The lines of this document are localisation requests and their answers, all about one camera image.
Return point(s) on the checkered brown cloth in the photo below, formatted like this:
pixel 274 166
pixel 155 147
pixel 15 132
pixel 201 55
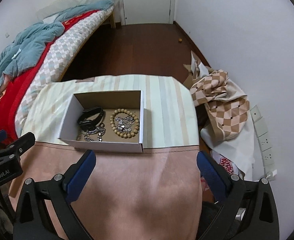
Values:
pixel 226 104

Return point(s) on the black smart watch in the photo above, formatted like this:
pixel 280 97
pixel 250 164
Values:
pixel 90 118

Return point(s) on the white door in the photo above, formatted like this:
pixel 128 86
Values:
pixel 146 11

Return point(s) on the blue-grey quilt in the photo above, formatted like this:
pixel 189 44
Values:
pixel 28 46

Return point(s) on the bed with checkered sheet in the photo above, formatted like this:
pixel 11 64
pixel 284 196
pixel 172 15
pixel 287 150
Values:
pixel 41 53

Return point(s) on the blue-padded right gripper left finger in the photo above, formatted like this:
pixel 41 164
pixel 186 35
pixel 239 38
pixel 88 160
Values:
pixel 33 220

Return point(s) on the pink and striped table cloth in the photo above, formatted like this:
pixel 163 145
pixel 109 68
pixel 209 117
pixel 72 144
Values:
pixel 153 195

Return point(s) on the red blanket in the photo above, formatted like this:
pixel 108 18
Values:
pixel 17 95

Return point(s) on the white plastic bag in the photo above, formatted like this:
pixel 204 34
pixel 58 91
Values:
pixel 234 155

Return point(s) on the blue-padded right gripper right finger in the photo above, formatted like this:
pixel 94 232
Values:
pixel 250 203

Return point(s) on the white cardboard jewelry box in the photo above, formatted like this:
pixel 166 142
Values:
pixel 120 131

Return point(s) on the white power strip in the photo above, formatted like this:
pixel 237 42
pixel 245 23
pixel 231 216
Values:
pixel 264 143

